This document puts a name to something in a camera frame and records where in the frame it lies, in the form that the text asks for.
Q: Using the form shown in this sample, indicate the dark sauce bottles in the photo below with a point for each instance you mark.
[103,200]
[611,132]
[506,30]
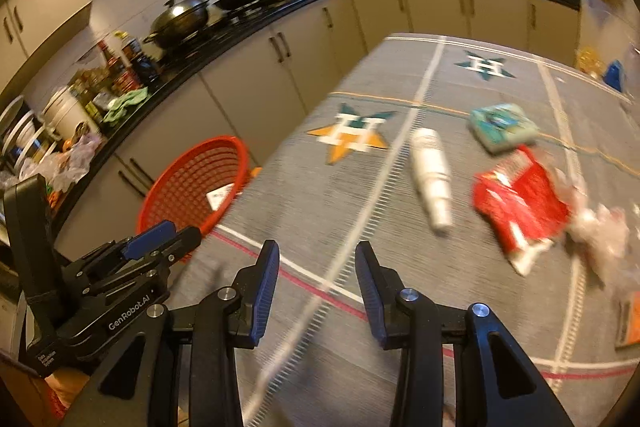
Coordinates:
[95,92]

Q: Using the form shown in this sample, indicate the teal tissue pack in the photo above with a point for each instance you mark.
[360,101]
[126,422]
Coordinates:
[502,127]

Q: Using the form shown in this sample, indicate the blue plastic bag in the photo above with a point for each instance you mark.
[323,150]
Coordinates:
[614,76]

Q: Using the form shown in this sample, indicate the grey printed tablecloth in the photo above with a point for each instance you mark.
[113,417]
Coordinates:
[325,187]

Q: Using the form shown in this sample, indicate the dark lidded wok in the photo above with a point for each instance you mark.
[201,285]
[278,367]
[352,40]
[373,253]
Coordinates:
[180,19]

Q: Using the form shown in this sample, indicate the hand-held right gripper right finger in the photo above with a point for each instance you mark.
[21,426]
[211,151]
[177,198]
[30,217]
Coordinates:
[372,297]

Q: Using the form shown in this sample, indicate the gas stove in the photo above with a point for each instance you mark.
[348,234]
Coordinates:
[250,19]

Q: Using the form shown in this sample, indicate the yellow cap soy bottle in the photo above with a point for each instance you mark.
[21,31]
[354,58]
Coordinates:
[131,52]

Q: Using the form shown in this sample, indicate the red label sauce bottle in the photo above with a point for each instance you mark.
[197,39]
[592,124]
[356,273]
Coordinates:
[106,54]

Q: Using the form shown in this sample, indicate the red plastic basket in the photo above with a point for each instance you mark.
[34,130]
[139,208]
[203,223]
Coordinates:
[190,177]

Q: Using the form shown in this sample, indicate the green dish cloth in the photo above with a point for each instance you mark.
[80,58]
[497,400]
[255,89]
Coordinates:
[125,104]

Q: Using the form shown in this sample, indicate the red snack wrapper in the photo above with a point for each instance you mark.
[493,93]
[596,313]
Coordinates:
[520,207]

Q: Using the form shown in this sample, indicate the white plastic bottle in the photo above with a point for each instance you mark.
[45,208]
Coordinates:
[430,172]

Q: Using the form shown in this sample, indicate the clear plastic bag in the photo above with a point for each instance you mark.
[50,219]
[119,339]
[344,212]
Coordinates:
[600,237]

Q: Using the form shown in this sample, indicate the yellow snack bag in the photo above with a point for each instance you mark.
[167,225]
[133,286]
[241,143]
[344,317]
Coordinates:
[590,61]

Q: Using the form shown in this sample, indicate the white rice cooker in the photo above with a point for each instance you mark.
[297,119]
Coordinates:
[67,117]

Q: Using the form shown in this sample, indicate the row of beige cabinets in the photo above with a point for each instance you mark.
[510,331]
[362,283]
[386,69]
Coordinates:
[240,77]

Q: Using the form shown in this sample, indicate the white red-edged wrapper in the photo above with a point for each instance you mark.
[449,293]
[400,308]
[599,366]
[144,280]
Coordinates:
[222,197]

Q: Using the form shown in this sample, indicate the dish rack with plates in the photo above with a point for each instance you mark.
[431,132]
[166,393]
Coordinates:
[22,137]

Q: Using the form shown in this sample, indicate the crumpled plastic bags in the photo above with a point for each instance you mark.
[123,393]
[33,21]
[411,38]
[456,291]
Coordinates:
[70,162]

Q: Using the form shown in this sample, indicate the orange cardboard box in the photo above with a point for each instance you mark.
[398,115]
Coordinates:
[630,322]

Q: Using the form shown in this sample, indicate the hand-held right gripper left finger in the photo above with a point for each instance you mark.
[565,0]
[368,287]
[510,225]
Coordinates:
[264,292]

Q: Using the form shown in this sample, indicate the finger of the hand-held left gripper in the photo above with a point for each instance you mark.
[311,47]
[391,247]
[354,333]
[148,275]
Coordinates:
[185,241]
[150,238]

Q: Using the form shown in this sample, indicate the beige wall cabinet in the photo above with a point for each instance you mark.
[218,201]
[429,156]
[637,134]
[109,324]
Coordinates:
[40,7]

